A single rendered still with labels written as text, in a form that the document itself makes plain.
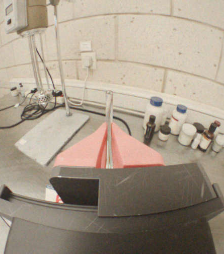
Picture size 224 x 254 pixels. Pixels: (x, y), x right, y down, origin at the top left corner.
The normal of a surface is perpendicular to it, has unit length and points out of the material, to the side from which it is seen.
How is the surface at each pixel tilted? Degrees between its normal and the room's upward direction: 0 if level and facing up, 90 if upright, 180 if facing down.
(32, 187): 0
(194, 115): 90
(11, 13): 90
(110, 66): 90
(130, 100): 90
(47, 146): 0
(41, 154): 0
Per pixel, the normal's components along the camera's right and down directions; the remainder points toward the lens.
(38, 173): 0.00, -0.79
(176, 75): -0.40, 0.57
